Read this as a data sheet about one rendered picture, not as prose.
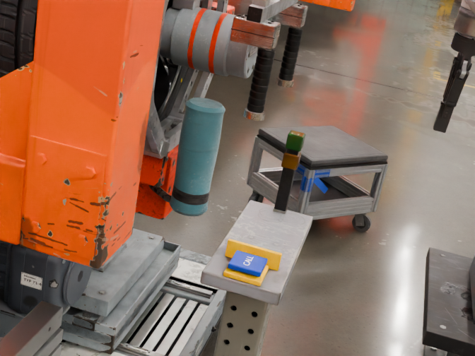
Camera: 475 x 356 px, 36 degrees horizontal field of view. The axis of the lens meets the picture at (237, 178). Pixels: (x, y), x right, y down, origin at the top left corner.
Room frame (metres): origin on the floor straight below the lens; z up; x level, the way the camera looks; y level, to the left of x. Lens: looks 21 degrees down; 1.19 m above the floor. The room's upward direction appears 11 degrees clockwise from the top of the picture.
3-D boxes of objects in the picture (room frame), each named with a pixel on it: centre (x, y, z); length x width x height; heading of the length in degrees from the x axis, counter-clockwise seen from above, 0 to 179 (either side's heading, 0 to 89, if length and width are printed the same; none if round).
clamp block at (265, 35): (1.49, 0.02, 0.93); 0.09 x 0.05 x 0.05; 79
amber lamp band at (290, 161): (1.72, -0.12, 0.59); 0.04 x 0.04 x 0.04; 79
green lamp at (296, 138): (1.72, -0.12, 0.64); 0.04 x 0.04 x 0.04; 79
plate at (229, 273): (1.36, -0.06, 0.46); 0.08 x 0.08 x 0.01; 79
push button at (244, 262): (1.36, -0.06, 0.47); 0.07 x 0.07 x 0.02; 79
